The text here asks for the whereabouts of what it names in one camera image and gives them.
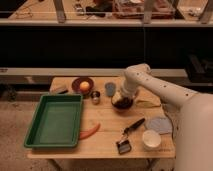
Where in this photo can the wooden table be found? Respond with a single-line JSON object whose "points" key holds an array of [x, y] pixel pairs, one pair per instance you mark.
{"points": [[102, 144]]}

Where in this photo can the orange carrot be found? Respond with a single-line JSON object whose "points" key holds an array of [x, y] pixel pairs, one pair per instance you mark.
{"points": [[90, 132]]}

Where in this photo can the small metal cup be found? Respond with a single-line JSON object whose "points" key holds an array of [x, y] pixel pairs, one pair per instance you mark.
{"points": [[95, 96]]}

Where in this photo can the dark red grape bunch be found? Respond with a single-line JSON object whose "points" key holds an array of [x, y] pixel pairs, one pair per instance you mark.
{"points": [[127, 103]]}

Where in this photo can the blue plastic cup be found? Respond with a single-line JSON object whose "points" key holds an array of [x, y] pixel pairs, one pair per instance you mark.
{"points": [[110, 88]]}

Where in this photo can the brown wooden bowl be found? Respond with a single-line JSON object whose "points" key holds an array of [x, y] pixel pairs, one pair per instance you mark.
{"points": [[120, 108]]}

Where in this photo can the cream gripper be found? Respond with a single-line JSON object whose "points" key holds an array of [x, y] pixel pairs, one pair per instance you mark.
{"points": [[117, 99]]}

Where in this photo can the grey sponge block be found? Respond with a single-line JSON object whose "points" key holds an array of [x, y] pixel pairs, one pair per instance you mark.
{"points": [[60, 90]]}

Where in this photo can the orange fruit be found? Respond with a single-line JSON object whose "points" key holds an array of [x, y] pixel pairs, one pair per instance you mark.
{"points": [[84, 86]]}

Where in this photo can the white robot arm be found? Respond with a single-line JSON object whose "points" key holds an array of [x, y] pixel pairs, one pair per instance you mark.
{"points": [[193, 115]]}

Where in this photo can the green plastic tray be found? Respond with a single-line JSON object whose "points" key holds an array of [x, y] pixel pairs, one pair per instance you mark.
{"points": [[56, 122]]}

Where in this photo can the black handled brush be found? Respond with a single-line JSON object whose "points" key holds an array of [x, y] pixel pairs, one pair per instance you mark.
{"points": [[124, 145]]}

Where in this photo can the grey blue cloth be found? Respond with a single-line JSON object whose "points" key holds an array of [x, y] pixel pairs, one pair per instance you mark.
{"points": [[161, 125]]}

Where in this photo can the purple bowl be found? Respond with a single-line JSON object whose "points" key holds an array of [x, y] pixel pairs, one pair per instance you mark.
{"points": [[76, 83]]}

